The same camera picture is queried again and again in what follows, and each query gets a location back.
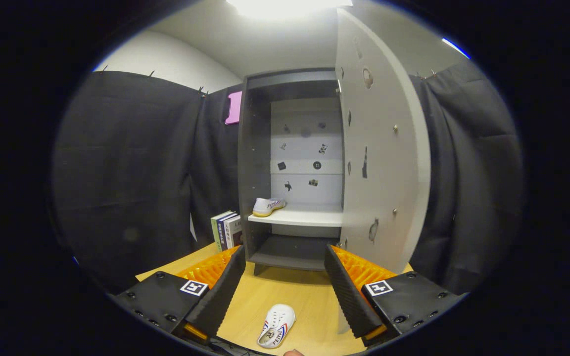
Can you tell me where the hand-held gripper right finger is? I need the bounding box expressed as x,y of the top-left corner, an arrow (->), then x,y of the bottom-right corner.
324,244 -> 466,347

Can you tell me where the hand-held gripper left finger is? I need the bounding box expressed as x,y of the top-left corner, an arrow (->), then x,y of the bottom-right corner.
112,245 -> 247,346

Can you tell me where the white canvas shoe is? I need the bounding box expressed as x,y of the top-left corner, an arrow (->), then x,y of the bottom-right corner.
257,304 -> 296,349
252,198 -> 286,218

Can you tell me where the grey shoe cabinet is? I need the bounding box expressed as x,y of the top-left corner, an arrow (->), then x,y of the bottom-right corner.
238,68 -> 345,276

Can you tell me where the light grey shoe cabinet door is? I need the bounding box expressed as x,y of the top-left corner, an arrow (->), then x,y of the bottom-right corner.
335,7 -> 431,334

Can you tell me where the blue book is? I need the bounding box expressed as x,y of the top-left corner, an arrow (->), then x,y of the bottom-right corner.
216,213 -> 238,252

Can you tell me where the grey book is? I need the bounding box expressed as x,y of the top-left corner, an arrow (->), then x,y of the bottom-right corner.
224,216 -> 242,249

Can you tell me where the green and white book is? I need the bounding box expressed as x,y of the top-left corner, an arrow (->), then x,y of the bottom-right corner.
210,211 -> 234,252

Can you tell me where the black backdrop cloth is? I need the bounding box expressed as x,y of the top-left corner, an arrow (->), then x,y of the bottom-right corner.
50,59 -> 525,297

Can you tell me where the small ceiling light panel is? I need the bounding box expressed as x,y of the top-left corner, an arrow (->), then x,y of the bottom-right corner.
442,37 -> 471,60

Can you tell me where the large ceiling light panel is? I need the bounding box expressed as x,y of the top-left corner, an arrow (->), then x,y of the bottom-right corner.
226,0 -> 354,20

